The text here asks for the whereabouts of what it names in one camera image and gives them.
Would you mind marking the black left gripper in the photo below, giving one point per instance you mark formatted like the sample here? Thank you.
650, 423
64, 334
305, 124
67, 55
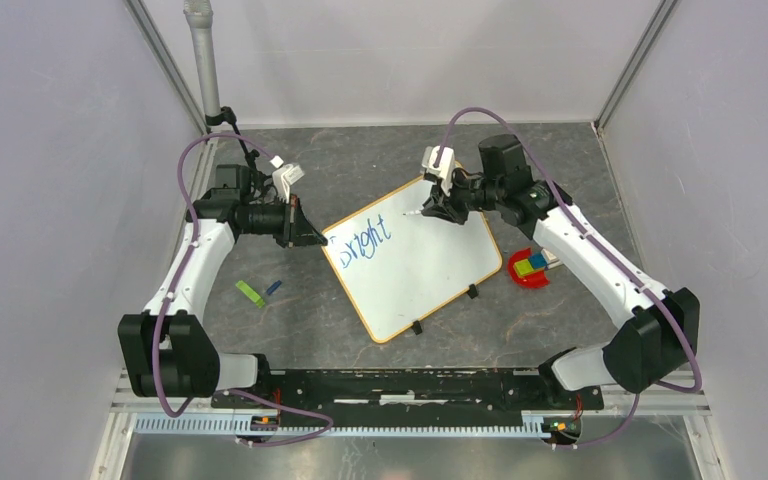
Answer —
298, 231

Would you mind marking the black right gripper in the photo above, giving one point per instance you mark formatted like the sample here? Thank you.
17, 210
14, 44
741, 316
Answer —
447, 210

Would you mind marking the yellow framed whiteboard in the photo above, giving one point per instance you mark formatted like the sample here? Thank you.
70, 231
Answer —
397, 270

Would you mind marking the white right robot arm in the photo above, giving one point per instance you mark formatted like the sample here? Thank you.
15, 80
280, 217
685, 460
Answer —
657, 328

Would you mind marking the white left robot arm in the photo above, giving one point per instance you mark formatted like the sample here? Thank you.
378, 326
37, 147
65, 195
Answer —
165, 347

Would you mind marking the blue marker cap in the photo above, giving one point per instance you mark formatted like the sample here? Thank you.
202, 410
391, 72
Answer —
273, 287

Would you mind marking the green owl eraser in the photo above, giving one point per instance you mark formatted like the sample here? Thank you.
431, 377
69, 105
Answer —
250, 293

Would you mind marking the red bowl with green block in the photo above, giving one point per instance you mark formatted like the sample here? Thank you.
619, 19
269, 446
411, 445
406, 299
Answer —
527, 269

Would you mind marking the colourful toy block stack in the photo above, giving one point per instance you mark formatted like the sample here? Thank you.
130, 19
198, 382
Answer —
551, 260

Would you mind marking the grey vertical pole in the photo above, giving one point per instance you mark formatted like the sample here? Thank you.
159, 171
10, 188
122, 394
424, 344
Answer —
199, 16

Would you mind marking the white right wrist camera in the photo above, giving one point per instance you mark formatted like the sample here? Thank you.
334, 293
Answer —
437, 166

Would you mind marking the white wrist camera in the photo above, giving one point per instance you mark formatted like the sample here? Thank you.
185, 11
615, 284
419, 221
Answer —
437, 166
284, 176

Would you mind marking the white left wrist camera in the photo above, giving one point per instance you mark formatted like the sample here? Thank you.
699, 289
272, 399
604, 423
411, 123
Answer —
284, 176

